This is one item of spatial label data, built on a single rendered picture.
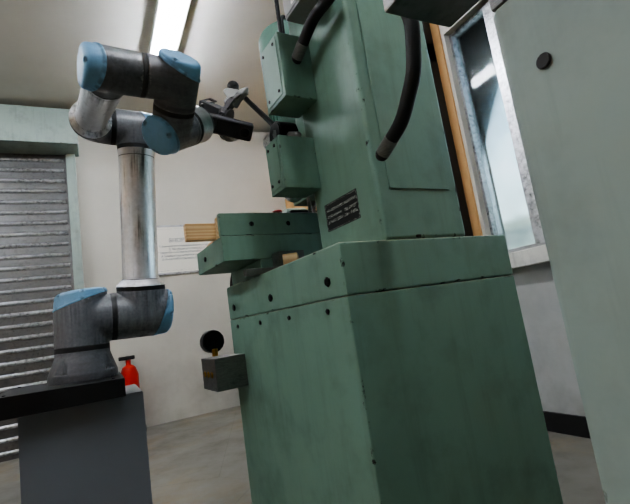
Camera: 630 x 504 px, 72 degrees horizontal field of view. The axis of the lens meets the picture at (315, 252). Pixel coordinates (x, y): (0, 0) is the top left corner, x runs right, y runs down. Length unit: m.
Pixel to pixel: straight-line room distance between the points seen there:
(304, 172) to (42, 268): 3.31
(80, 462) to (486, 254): 1.14
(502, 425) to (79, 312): 1.15
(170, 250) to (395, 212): 3.45
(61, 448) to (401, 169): 1.11
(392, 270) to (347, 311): 0.12
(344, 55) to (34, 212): 3.51
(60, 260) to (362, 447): 3.56
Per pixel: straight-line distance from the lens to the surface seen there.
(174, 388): 4.09
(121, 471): 1.42
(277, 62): 1.02
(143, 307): 1.47
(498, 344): 0.95
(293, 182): 0.93
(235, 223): 1.04
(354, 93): 0.90
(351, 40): 0.94
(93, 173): 4.31
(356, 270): 0.72
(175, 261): 4.13
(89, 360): 1.45
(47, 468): 1.41
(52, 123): 4.18
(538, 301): 2.31
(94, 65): 0.99
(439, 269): 0.85
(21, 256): 4.09
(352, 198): 0.87
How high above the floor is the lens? 0.68
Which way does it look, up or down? 9 degrees up
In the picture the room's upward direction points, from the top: 9 degrees counter-clockwise
